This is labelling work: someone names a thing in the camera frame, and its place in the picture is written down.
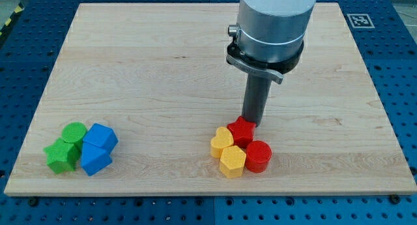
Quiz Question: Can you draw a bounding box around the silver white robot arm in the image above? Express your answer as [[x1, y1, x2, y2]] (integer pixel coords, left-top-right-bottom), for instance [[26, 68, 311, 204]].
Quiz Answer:
[[237, 0, 316, 63]]

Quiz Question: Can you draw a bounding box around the yellow heart block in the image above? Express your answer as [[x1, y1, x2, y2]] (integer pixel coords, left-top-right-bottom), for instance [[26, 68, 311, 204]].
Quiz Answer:
[[210, 127, 234, 158]]

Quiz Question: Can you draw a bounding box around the red star block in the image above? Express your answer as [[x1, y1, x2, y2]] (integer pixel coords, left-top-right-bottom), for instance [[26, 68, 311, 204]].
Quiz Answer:
[[227, 116, 256, 149]]

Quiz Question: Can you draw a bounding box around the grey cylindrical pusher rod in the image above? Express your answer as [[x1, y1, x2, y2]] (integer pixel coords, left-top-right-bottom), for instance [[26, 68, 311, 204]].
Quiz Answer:
[[242, 75, 271, 127]]

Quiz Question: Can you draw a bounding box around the yellow hexagon block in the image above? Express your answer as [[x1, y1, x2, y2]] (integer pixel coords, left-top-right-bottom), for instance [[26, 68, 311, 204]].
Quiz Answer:
[[220, 145, 246, 178]]

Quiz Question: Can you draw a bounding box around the light wooden board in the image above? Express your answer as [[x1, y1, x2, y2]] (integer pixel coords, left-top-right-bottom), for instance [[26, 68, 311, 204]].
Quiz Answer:
[[5, 3, 416, 197]]

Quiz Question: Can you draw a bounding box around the red cylinder block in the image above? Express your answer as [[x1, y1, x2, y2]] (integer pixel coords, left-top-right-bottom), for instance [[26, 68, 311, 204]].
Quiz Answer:
[[245, 140, 272, 173]]

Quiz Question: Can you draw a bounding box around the black silver tool clamp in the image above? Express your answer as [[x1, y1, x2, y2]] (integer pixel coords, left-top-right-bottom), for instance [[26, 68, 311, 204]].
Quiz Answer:
[[226, 25, 304, 84]]

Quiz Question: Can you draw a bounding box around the blue cube block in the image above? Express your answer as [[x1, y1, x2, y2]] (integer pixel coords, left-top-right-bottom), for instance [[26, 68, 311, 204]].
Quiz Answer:
[[83, 123, 118, 154]]

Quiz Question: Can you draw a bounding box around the blue pentagon block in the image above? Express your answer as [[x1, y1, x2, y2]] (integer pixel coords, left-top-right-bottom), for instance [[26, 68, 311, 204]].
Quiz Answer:
[[80, 143, 112, 176]]

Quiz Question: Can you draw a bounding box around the green cylinder block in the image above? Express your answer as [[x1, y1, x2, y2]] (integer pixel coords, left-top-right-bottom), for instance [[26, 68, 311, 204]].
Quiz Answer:
[[61, 122, 87, 151]]

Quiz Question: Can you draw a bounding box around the green star block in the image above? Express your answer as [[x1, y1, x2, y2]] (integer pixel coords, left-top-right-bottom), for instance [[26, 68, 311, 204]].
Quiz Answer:
[[43, 138, 81, 174]]

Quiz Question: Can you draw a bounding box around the white fiducial marker tag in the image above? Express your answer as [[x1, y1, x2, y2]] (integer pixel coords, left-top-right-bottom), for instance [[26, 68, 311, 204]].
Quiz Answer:
[[347, 13, 375, 29]]

